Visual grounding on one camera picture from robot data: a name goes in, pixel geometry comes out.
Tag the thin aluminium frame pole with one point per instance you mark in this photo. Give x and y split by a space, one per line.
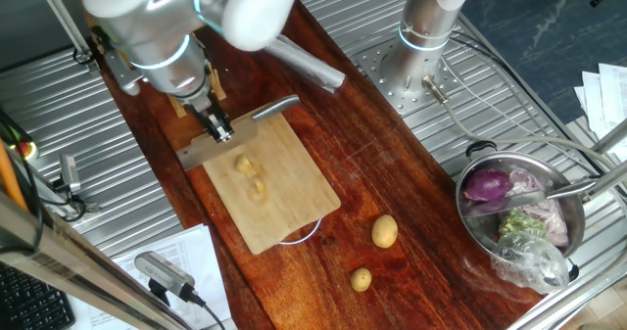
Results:
63 21

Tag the aluminium frame bar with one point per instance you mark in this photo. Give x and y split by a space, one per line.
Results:
607 178
610 136

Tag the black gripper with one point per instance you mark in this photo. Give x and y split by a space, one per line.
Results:
208 109

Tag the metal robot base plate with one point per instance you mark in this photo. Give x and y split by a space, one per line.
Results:
392 100

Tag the green leafy vegetable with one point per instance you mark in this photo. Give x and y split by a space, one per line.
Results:
521 222

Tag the bagged purple cabbage pieces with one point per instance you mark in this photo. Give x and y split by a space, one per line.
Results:
551 217

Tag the orange rod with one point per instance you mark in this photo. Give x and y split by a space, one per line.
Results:
10 178

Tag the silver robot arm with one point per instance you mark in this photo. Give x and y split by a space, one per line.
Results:
161 26

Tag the aluminium table edge rail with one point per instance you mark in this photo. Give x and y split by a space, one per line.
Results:
573 296

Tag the thin peeled potato slice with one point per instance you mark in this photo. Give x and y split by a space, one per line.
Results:
258 188

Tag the red emergency stop button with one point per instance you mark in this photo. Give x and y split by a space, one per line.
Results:
23 150

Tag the black computer keyboard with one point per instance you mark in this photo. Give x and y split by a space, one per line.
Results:
29 305

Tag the roll of clear plastic bags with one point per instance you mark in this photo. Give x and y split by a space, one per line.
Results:
313 68

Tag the wide aluminium frame beam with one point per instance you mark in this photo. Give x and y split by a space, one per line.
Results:
73 266

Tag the wrist camera on grey bracket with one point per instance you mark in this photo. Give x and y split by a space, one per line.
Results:
122 73

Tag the large whole potato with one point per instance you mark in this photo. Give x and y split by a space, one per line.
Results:
384 231

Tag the steel kitchen cleaver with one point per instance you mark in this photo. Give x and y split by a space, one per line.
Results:
206 151

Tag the small whole potato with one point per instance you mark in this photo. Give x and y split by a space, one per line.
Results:
361 279

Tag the slim steel kitchen knife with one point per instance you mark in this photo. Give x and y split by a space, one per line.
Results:
568 189

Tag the printed white paper stack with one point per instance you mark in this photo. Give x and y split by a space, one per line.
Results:
607 100
196 251

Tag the silver depth camera on mount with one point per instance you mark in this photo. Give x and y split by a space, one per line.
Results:
68 171
161 271

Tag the crumpled clear plastic bag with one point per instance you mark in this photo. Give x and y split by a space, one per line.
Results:
531 266

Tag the wooden cutting board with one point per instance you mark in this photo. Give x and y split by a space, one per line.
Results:
294 198

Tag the purple cabbage head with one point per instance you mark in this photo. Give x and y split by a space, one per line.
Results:
487 185

